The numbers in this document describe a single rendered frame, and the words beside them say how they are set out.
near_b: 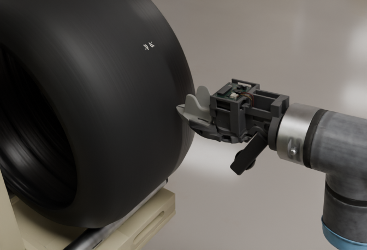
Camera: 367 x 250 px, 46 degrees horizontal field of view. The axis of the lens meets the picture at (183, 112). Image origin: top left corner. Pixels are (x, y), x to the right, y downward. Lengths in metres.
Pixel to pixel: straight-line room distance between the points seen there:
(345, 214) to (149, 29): 0.44
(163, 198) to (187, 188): 1.28
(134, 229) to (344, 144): 0.60
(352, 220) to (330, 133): 0.14
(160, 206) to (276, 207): 1.31
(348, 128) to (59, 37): 0.45
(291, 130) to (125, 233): 0.55
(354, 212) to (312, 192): 1.81
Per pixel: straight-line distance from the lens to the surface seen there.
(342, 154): 0.61
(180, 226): 2.21
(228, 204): 2.31
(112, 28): 0.74
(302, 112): 0.64
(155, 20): 0.80
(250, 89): 0.70
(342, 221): 0.68
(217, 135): 0.70
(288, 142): 0.64
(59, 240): 1.15
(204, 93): 0.75
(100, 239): 1.00
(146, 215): 1.08
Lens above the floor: 1.66
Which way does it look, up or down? 34 degrees down
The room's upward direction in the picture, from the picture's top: straight up
